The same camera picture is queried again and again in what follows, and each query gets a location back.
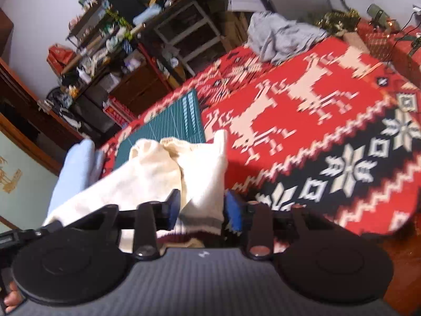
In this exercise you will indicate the green cutting mat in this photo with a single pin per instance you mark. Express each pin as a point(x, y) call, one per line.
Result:
point(171, 118)

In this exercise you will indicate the brown wooden drawer cabinet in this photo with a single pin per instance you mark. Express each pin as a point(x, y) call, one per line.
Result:
point(138, 79)

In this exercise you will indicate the gold wall decal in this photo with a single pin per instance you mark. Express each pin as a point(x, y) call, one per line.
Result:
point(11, 177)

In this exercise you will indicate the cluttered dark wooden desk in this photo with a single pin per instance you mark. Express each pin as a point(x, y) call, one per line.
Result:
point(92, 105)

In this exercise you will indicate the orange red bag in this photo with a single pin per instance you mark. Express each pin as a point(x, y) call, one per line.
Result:
point(61, 57)

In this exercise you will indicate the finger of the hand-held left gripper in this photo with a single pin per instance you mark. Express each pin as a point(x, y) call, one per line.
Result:
point(29, 235)

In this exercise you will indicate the red gift-wrapped box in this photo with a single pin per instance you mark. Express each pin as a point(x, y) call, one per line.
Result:
point(388, 46)

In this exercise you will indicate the red patterned blanket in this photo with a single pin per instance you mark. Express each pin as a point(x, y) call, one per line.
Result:
point(296, 138)

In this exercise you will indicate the white cardboard box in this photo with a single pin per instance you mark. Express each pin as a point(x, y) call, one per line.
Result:
point(245, 2)

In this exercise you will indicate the black fan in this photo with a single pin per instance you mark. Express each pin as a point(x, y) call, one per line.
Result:
point(57, 97)

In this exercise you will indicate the lime green plastic stand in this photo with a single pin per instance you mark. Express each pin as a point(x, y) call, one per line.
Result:
point(115, 16)

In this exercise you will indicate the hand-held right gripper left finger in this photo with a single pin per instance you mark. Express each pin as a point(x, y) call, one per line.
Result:
point(172, 210)

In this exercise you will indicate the grey crumpled garment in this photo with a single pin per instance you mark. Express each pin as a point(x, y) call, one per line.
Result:
point(279, 39)

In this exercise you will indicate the cardboard tube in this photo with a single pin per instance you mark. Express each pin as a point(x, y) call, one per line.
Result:
point(98, 44)

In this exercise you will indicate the light blue folded sweater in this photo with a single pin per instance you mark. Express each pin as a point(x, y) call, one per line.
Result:
point(75, 171)

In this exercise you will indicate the blue striped tie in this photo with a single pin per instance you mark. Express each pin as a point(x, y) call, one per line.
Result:
point(127, 46)

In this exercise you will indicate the red printed box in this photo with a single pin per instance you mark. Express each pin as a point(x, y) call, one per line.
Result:
point(123, 107)
point(115, 117)

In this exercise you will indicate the light blue pouch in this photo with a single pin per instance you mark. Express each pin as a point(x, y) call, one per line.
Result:
point(148, 14)

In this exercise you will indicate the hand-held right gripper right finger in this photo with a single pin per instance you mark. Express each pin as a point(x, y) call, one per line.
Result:
point(234, 214)

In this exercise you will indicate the stack of brown cardboard boxes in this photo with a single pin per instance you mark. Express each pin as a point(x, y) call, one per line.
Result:
point(232, 29)

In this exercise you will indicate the white plastic drawer unit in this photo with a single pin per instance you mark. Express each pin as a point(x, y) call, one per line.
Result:
point(184, 36)

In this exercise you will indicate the wooden door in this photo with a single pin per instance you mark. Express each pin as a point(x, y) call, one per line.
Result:
point(29, 103)

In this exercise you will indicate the cream knit vest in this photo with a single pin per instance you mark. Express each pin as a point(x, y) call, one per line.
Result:
point(197, 177)

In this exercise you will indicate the gold tinsel garland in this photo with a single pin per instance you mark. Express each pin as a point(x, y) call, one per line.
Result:
point(338, 19)

